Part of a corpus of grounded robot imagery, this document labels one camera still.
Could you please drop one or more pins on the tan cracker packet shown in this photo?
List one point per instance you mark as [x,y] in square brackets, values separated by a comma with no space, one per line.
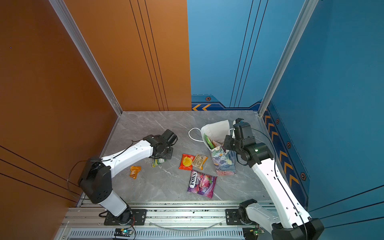
[199,161]

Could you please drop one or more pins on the green Lays chips bag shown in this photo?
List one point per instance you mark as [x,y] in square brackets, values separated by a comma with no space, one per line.
[209,142]

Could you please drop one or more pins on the black mounting plate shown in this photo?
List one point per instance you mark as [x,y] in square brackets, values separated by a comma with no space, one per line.
[139,216]
[232,216]

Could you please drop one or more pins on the purple Fox's candy bag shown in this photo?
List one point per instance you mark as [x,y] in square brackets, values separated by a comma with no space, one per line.
[202,184]

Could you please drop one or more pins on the floral paper gift bag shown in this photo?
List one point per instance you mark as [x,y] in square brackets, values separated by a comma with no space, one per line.
[224,160]

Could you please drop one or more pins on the right aluminium corner post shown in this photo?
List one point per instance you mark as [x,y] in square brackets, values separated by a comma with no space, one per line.
[294,38]

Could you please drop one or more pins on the purple grape snack bag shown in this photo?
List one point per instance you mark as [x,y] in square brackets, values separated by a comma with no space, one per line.
[216,144]

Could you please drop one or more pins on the left green circuit board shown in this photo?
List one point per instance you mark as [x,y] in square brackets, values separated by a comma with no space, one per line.
[124,233]

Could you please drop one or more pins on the green white snack packet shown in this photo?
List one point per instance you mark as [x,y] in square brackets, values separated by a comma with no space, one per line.
[157,162]

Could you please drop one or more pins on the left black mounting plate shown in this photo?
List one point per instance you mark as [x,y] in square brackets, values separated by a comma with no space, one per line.
[139,216]

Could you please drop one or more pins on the right circuit board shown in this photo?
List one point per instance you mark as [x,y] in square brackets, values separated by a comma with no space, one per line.
[252,233]

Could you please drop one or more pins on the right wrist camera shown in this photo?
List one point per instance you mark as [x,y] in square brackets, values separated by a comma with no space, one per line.
[242,130]

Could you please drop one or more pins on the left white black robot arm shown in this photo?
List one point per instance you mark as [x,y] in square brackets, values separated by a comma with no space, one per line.
[96,177]

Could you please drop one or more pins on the aluminium corner post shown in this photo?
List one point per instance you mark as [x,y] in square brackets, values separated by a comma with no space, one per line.
[75,34]
[294,38]

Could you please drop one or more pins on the small orange candy packet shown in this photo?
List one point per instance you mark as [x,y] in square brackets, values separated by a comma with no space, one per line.
[134,171]

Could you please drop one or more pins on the left aluminium corner post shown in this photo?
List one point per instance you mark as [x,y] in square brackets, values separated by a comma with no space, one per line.
[75,34]

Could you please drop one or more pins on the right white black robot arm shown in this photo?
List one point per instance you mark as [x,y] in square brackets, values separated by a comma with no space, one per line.
[292,221]

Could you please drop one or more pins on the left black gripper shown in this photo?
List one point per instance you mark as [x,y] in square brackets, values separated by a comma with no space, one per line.
[170,155]

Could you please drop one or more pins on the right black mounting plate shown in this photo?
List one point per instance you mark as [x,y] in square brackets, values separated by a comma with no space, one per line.
[232,216]

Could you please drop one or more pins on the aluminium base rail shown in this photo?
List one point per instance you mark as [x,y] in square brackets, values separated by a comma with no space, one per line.
[165,221]

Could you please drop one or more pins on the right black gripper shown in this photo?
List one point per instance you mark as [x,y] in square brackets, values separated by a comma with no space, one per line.
[227,144]

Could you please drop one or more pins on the red yellow snack packet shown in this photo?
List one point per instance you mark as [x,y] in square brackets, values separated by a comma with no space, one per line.
[186,162]

